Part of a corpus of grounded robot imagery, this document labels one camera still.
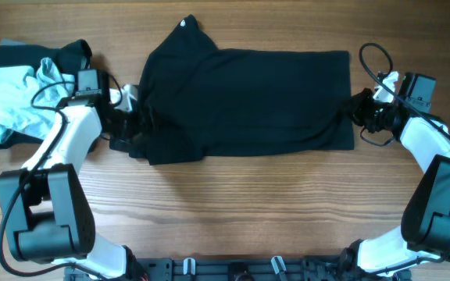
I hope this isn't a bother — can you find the black t-shirt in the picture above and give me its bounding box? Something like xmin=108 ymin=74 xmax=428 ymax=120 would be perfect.
xmin=109 ymin=14 xmax=355 ymax=165

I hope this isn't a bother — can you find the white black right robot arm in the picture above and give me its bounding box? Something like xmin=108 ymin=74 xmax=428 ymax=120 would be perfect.
xmin=344 ymin=88 xmax=450 ymax=277

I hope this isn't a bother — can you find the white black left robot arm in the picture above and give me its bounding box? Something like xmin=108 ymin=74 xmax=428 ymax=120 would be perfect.
xmin=0 ymin=98 xmax=150 ymax=280

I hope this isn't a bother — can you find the folded black garment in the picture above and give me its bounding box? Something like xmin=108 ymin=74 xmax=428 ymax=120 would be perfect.
xmin=0 ymin=39 xmax=92 ymax=150

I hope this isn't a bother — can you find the crumpled light grey garment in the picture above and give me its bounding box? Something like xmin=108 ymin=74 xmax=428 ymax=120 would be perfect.
xmin=0 ymin=58 xmax=75 ymax=144

